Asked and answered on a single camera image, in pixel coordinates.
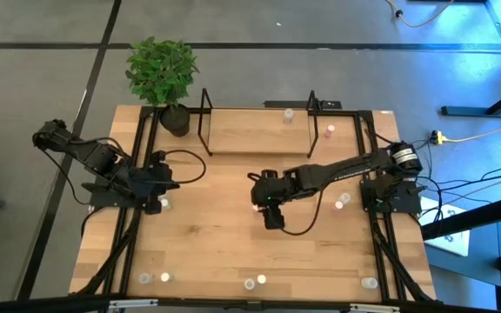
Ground wooden shelf board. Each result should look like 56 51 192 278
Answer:
209 108 312 156

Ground beige floor cable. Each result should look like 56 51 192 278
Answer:
444 123 501 143

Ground black plant pot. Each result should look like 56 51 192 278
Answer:
158 103 190 138

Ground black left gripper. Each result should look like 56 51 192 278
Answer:
139 150 182 215

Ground green leafy plant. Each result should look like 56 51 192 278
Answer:
124 36 201 108

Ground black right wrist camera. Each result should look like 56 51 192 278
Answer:
262 206 286 230

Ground black floor cable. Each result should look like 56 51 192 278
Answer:
406 138 501 218

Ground white floor cable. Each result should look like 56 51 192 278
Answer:
384 0 457 29

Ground white printed sheet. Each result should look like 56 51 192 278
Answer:
419 196 471 257

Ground black metal shelf leg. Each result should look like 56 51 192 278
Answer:
197 88 215 157

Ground silver metal bracket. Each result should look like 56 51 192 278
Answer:
108 298 159 310
348 303 403 313

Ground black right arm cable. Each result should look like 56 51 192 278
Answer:
276 189 326 237

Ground black rectangular bar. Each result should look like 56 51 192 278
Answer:
263 100 343 110

